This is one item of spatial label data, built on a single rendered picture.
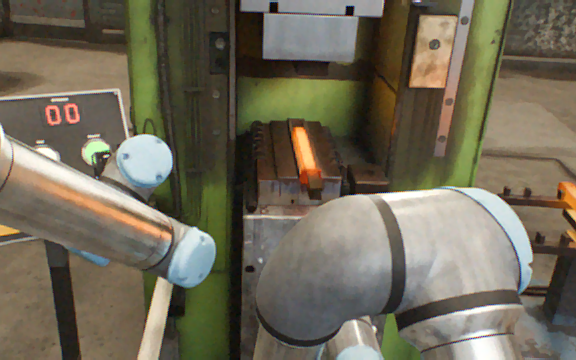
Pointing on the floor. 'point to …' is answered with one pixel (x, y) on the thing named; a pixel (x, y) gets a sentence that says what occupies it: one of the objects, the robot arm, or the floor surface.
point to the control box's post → (63, 299)
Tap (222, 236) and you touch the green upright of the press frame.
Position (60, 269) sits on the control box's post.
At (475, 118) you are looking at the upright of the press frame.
